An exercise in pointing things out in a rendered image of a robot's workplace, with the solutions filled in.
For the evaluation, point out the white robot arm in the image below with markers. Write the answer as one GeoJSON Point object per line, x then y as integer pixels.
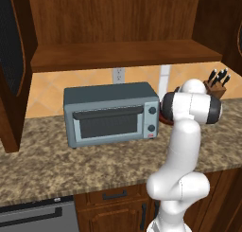
{"type": "Point", "coordinates": [184, 147]}

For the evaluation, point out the dark red bowl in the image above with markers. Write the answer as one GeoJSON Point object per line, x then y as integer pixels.
{"type": "Point", "coordinates": [167, 123]}

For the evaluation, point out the wooden cabinet door mesh panel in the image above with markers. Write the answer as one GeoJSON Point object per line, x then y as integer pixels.
{"type": "Point", "coordinates": [11, 52]}

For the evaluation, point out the wooden cabinet door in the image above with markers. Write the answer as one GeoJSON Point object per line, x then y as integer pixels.
{"type": "Point", "coordinates": [235, 27]}

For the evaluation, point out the toaster oven glass door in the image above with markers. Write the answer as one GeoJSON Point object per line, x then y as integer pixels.
{"type": "Point", "coordinates": [108, 126]}

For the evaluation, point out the grey-blue toaster oven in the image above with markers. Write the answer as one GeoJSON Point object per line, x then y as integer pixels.
{"type": "Point", "coordinates": [107, 92]}

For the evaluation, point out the dark toaster oven knob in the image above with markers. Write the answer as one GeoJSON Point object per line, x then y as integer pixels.
{"type": "Point", "coordinates": [152, 110]}
{"type": "Point", "coordinates": [152, 128]}

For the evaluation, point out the wooden drawer front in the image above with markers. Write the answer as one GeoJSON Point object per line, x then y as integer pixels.
{"type": "Point", "coordinates": [94, 198]}

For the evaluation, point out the brown wooden knife block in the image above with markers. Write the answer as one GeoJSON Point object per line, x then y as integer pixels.
{"type": "Point", "coordinates": [217, 91]}

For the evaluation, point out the grey dishwasher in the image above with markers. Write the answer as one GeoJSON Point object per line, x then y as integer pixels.
{"type": "Point", "coordinates": [38, 221]}

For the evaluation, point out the white wall outlet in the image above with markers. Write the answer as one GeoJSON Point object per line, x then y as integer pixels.
{"type": "Point", "coordinates": [118, 75]}

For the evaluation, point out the open wooden wall cabinet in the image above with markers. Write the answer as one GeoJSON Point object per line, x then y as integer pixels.
{"type": "Point", "coordinates": [126, 52]}

